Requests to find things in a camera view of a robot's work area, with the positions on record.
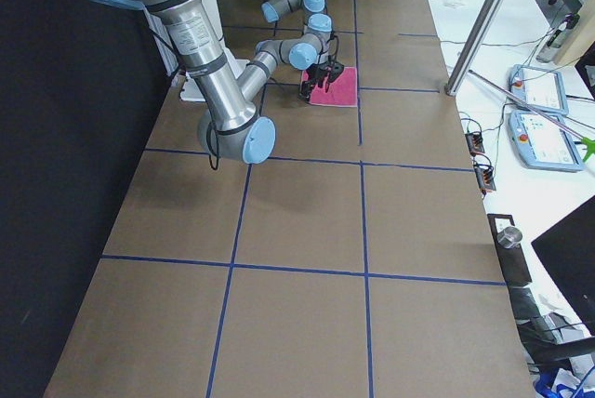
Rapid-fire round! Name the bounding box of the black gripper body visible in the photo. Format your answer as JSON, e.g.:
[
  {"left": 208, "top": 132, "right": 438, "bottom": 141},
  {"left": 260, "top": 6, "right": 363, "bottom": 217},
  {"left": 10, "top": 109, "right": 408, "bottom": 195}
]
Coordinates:
[{"left": 305, "top": 62, "right": 345, "bottom": 87}]

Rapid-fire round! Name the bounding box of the pink towel with white edge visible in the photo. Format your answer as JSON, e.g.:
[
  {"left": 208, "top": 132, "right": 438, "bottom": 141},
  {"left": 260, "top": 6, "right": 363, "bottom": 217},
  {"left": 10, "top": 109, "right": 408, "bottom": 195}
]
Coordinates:
[{"left": 307, "top": 66, "right": 357, "bottom": 107}]

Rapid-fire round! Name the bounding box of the orange black connector board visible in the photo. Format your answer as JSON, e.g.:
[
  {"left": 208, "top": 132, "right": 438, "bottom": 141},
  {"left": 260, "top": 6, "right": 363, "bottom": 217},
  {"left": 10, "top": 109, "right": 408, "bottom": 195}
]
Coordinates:
[
  {"left": 473, "top": 163, "right": 496, "bottom": 194},
  {"left": 465, "top": 130, "right": 485, "bottom": 156}
]

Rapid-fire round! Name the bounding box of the far teach pendant tablet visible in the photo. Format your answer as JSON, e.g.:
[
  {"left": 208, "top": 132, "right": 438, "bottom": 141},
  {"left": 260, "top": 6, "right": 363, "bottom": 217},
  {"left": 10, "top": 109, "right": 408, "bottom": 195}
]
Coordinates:
[{"left": 509, "top": 64, "right": 569, "bottom": 115}]

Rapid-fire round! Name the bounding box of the teach pendant tablet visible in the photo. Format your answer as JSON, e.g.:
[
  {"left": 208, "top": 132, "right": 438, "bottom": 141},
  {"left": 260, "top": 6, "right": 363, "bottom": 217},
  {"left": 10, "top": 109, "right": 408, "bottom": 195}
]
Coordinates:
[
  {"left": 508, "top": 110, "right": 585, "bottom": 173},
  {"left": 509, "top": 64, "right": 569, "bottom": 115}
]

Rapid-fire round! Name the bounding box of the near teach pendant tablet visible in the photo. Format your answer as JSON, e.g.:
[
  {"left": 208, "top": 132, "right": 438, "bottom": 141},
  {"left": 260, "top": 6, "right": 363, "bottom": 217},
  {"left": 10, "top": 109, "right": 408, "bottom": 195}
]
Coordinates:
[{"left": 508, "top": 110, "right": 585, "bottom": 173}]

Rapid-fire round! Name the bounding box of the black plate with metal knob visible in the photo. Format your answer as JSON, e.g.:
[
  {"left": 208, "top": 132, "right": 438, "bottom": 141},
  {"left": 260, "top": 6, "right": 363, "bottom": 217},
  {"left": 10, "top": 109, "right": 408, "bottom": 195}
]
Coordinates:
[{"left": 487, "top": 213, "right": 532, "bottom": 288}]

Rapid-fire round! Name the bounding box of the metal grabber stick green tip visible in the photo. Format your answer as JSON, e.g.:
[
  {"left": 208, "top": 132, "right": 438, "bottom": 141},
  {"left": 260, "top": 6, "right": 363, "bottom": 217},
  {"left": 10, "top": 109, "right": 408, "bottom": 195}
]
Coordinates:
[{"left": 468, "top": 70, "right": 595, "bottom": 162}]

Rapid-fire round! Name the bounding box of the black monitor corner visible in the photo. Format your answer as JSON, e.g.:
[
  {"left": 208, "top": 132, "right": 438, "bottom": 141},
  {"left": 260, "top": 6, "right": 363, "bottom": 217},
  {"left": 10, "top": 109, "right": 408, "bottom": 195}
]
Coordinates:
[{"left": 532, "top": 197, "right": 595, "bottom": 334}]

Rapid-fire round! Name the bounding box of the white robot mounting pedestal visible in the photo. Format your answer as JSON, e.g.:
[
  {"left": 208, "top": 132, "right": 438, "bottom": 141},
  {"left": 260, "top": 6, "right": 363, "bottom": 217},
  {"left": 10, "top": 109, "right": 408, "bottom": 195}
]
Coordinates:
[{"left": 147, "top": 0, "right": 251, "bottom": 107}]

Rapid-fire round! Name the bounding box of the aluminium frame post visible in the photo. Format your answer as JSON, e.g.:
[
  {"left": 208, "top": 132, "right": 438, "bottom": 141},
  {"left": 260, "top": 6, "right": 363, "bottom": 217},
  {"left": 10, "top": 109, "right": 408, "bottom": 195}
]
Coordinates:
[{"left": 444, "top": 0, "right": 504, "bottom": 97}]

